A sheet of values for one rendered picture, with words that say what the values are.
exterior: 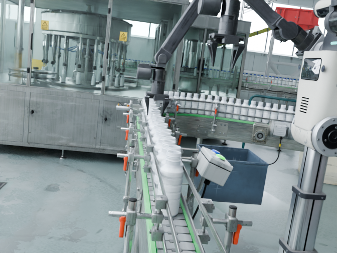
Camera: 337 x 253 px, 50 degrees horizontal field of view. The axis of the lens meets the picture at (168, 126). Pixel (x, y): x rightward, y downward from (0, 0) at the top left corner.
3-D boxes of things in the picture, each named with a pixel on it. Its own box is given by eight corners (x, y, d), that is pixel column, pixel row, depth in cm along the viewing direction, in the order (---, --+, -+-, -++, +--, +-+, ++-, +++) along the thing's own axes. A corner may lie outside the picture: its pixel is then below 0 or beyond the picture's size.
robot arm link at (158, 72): (167, 68, 155) (166, 68, 160) (151, 66, 154) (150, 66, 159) (165, 84, 156) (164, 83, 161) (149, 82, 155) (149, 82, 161)
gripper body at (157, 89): (145, 95, 162) (147, 79, 161) (167, 98, 163) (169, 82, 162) (145, 97, 156) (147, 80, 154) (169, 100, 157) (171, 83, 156)
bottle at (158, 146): (170, 182, 119) (177, 133, 116) (165, 187, 113) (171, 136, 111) (153, 178, 121) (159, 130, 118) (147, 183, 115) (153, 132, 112)
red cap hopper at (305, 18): (254, 139, 790) (275, 6, 743) (253, 133, 860) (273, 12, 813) (298, 145, 773) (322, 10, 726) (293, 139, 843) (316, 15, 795)
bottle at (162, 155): (167, 192, 109) (174, 139, 107) (176, 200, 104) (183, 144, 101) (149, 193, 107) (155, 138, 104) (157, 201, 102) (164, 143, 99)
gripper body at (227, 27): (244, 43, 111) (248, 18, 109) (212, 38, 109) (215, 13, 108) (238, 43, 117) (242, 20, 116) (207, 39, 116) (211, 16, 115)
